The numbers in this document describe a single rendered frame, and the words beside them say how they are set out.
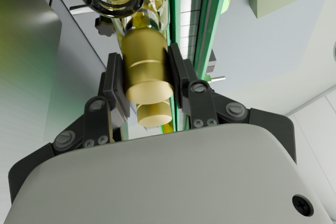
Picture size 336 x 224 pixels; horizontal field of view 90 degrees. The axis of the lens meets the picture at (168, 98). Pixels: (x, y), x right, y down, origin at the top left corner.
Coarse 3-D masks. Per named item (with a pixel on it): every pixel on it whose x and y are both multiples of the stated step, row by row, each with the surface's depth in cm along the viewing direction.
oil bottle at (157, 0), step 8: (152, 0) 13; (160, 0) 13; (168, 0) 15; (152, 8) 13; (160, 8) 14; (168, 8) 15; (160, 16) 14; (168, 16) 16; (120, 24) 14; (160, 24) 15; (168, 24) 16; (120, 32) 15
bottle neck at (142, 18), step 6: (138, 12) 13; (144, 12) 13; (150, 12) 13; (126, 18) 13; (132, 18) 13; (138, 18) 13; (144, 18) 13; (150, 18) 13; (156, 18) 14; (126, 24) 13; (132, 24) 12; (138, 24) 12; (144, 24) 12; (150, 24) 13; (156, 24) 13; (126, 30) 13
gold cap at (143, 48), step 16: (128, 32) 12; (144, 32) 11; (160, 32) 12; (128, 48) 11; (144, 48) 11; (160, 48) 11; (128, 64) 11; (144, 64) 10; (160, 64) 11; (128, 80) 10; (144, 80) 10; (160, 80) 10; (128, 96) 11; (144, 96) 11; (160, 96) 12
